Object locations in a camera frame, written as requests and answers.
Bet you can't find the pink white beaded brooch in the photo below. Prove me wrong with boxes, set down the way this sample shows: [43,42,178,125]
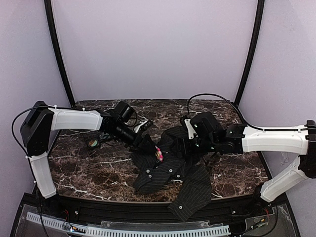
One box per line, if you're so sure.
[155,146,164,162]

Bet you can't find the black front frame rail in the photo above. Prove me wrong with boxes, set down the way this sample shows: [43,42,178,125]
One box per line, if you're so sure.
[59,195,251,224]

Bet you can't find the black pinstriped garment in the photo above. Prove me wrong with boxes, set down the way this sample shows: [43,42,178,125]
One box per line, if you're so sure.
[130,126,212,222]

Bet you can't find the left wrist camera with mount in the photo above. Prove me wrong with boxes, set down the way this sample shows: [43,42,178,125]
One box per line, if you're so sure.
[133,120,153,133]

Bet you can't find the orange green round brooch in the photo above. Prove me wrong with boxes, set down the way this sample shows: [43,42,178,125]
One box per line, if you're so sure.
[88,140,98,147]

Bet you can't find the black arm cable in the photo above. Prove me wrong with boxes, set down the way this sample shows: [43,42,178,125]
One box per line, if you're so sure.
[100,116,139,146]
[187,93,257,129]

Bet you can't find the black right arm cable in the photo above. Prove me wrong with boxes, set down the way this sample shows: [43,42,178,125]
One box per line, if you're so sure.
[187,93,257,129]

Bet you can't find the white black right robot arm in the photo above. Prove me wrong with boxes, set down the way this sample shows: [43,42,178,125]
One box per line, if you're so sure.
[172,112,316,203]

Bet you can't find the black box left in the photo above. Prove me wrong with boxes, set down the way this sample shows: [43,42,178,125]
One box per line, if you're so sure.
[86,138,101,149]

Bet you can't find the black right corner frame post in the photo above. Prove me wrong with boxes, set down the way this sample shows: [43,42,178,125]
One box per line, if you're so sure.
[234,0,265,106]

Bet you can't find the white slotted cable duct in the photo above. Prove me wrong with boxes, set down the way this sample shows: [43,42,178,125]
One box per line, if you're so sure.
[25,211,231,237]

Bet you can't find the black left corner frame post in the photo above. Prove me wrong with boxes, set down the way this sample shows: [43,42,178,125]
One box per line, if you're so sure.
[44,0,75,106]

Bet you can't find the black corner frame post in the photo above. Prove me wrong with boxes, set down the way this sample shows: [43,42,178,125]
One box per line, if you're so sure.
[44,0,75,106]
[234,0,265,106]

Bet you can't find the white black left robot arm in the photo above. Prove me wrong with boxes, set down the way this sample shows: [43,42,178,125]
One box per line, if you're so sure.
[11,101,159,199]

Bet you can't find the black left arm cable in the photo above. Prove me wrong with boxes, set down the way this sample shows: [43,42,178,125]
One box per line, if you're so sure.
[100,116,139,146]

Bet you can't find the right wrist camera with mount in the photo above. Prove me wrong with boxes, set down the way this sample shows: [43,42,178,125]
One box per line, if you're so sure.
[180,116,197,140]

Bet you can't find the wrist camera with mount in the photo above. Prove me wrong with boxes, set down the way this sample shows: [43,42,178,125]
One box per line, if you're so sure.
[180,116,197,140]
[133,120,153,133]

